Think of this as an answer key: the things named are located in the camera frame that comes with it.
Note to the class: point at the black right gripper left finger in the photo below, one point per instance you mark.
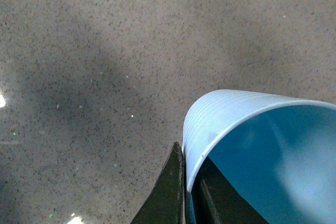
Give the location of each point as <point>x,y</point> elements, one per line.
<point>165,203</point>

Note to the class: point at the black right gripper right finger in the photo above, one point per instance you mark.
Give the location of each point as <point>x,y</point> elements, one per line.
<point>215,200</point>

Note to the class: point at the light blue cup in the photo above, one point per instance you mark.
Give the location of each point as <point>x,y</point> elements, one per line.
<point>278,152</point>

